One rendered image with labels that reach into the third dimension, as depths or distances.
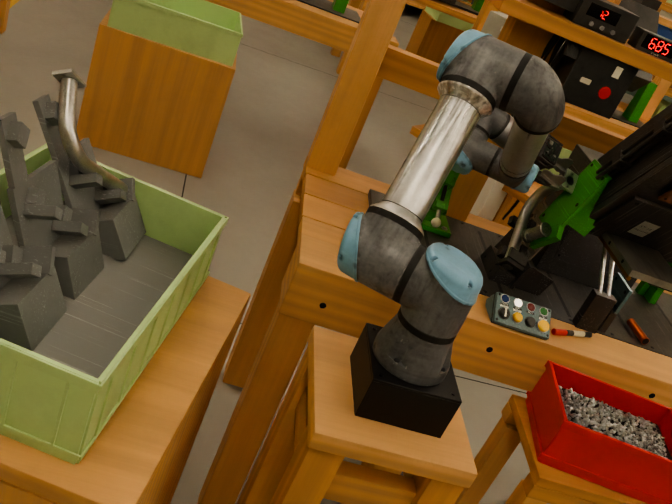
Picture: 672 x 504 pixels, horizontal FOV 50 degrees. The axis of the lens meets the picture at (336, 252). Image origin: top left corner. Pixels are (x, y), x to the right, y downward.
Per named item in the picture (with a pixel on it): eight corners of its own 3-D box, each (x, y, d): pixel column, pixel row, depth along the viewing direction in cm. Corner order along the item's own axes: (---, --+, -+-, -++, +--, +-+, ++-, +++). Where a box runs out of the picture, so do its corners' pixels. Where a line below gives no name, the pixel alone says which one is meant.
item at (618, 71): (610, 120, 200) (640, 69, 193) (556, 98, 197) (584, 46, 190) (596, 106, 211) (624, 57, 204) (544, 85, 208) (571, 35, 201)
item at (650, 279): (682, 300, 176) (690, 290, 175) (625, 279, 173) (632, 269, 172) (626, 226, 210) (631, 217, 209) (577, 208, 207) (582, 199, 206)
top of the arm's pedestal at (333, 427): (469, 489, 135) (478, 475, 133) (306, 448, 129) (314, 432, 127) (441, 377, 163) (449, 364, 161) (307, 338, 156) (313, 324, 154)
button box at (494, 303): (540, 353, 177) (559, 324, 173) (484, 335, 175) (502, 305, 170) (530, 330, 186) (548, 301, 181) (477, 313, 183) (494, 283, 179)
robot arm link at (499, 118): (450, 119, 182) (465, 91, 183) (483, 143, 185) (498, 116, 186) (465, 114, 174) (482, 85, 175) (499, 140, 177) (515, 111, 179)
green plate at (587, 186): (572, 253, 190) (632, 193, 181) (548, 236, 187) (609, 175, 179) (560, 232, 200) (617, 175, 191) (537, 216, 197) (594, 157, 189)
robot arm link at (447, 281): (451, 348, 129) (484, 287, 123) (384, 312, 131) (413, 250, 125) (465, 320, 139) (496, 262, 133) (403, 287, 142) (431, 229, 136)
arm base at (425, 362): (454, 392, 135) (477, 351, 131) (380, 378, 131) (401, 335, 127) (434, 341, 148) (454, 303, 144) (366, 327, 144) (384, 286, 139)
